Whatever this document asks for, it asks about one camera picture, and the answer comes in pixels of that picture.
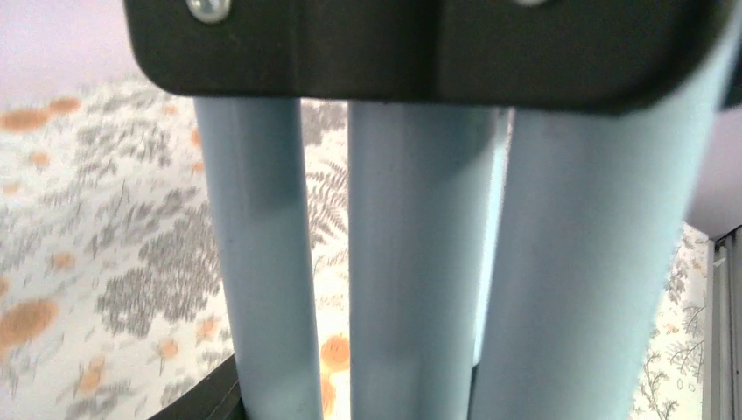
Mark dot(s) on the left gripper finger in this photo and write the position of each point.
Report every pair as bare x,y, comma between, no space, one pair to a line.
217,397

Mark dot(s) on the light blue music stand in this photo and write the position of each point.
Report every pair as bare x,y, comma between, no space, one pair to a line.
518,174

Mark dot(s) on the floral patterned table cloth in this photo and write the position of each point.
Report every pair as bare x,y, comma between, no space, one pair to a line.
112,304

